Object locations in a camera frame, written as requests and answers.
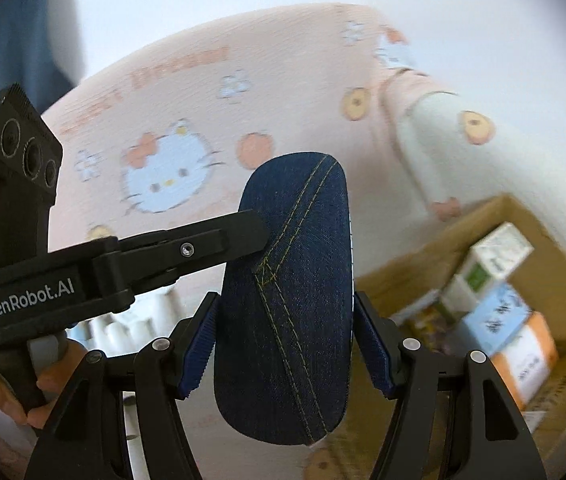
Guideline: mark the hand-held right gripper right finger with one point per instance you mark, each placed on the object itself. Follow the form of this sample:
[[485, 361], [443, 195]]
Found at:
[[370, 345]]

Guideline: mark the person's left hand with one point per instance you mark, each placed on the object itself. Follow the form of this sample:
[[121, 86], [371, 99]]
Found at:
[[3, 400]]

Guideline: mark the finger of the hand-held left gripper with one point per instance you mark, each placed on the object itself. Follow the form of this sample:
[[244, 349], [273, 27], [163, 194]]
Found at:
[[203, 245]]

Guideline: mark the denim glasses case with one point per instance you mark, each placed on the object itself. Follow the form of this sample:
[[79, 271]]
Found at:
[[288, 310]]

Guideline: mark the teal curtain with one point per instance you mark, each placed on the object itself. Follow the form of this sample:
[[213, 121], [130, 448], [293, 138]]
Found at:
[[38, 60]]

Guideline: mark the light blue carton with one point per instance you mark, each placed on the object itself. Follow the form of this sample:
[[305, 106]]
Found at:
[[498, 320]]

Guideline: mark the colourful printed packet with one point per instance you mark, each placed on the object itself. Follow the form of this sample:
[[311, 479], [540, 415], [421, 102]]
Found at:
[[430, 322]]

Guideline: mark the white printed cloth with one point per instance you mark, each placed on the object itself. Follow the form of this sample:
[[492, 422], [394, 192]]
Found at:
[[428, 150]]

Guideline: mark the white cylindrical objects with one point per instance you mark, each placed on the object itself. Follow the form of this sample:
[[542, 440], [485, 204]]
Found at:
[[128, 330]]

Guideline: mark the white green carton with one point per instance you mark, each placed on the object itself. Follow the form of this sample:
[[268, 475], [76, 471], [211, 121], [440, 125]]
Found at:
[[493, 255]]

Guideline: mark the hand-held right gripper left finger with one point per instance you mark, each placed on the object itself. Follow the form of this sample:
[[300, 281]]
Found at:
[[200, 350]]

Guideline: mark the small white carton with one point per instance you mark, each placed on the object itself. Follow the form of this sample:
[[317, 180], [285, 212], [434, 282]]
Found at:
[[458, 295]]

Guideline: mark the cardboard box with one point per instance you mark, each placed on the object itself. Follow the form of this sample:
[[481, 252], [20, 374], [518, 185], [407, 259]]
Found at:
[[413, 265]]

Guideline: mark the pink printed blanket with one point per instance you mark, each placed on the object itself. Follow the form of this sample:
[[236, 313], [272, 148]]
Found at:
[[288, 85]]

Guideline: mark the orange white box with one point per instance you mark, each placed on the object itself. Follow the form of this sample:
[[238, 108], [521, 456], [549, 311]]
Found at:
[[528, 357]]

